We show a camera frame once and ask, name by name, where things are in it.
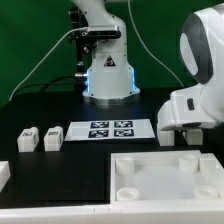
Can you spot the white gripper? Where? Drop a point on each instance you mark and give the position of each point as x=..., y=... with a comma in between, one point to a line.
x=189, y=108

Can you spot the white fiducial tag plate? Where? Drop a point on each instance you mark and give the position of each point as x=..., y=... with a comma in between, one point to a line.
x=110, y=130

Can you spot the white square tabletop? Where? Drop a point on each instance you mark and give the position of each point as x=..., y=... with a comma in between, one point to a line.
x=169, y=175

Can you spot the grey camera bar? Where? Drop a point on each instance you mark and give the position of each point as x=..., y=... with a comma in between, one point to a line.
x=104, y=32

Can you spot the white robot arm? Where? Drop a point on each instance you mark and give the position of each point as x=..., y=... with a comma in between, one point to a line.
x=110, y=76

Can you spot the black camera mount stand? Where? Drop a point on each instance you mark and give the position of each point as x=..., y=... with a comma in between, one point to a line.
x=83, y=45

